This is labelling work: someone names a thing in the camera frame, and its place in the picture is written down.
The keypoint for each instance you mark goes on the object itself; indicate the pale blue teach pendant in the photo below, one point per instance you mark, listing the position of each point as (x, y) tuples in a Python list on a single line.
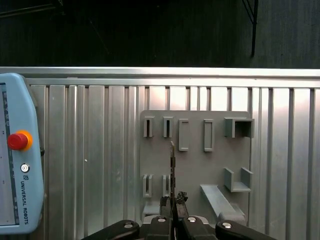
[(27, 112)]

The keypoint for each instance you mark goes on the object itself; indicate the black metal table leg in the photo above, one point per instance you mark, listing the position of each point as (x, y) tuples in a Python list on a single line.
[(254, 37)]

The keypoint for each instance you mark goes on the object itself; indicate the grey parts rack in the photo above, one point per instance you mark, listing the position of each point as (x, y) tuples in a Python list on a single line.
[(195, 162)]

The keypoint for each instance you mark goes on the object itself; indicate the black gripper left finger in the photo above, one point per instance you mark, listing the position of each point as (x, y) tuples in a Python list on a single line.
[(160, 230)]

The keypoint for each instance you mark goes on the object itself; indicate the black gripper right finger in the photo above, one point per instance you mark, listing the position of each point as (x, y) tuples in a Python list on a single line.
[(192, 230)]

